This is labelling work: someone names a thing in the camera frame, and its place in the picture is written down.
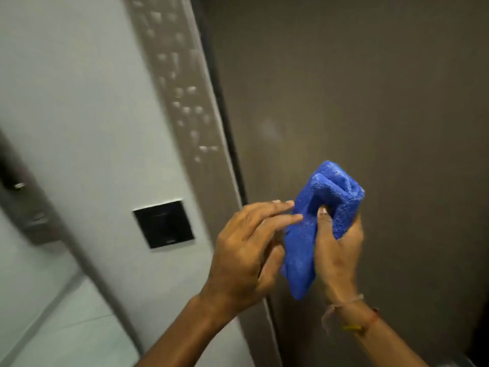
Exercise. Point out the person's left thumb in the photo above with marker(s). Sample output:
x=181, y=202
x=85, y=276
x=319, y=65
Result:
x=273, y=267

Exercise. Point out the grey-brown door frame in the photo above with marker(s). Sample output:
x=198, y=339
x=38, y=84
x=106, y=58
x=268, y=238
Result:
x=191, y=110

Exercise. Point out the person's right thumb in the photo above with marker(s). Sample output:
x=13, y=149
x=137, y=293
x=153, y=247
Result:
x=325, y=225

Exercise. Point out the person's right hand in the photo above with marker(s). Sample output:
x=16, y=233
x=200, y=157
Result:
x=338, y=263

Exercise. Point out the person's left forearm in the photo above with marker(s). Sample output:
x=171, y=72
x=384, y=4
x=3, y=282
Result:
x=183, y=336

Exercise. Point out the blue microfibre cloth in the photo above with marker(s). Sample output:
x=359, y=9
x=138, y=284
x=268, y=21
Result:
x=301, y=248

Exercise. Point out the person's right forearm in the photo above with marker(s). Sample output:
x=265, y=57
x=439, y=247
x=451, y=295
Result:
x=378, y=340

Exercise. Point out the person's left middle finger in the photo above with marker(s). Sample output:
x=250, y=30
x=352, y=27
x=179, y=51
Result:
x=269, y=208

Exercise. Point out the person's left hand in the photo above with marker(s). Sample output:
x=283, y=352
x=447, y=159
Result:
x=237, y=259

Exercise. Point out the dark brown door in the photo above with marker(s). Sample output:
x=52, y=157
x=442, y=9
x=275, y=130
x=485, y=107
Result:
x=382, y=110

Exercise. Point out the dark grey doorway frame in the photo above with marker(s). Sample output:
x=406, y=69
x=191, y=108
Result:
x=82, y=263

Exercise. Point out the metal door latch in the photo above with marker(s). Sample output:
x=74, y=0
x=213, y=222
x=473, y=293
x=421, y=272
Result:
x=26, y=214

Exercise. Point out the black wall switch plate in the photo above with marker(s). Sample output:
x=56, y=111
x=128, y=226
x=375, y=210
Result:
x=163, y=224

